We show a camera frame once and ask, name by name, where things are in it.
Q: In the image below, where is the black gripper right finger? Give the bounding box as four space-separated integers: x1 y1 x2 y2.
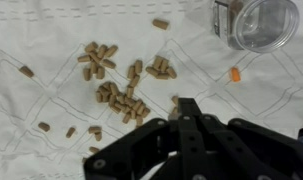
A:
191 99 202 117

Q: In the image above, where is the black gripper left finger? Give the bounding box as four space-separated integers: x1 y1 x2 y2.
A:
178 98 190 115

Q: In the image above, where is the orange peg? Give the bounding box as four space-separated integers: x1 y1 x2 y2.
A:
231 67 241 82

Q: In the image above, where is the tan wooden peg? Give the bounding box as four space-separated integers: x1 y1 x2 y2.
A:
152 19 169 30
19 66 34 78
38 122 50 132
66 127 76 138

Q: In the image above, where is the white quilted duvet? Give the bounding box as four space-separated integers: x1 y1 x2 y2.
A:
0 0 303 180

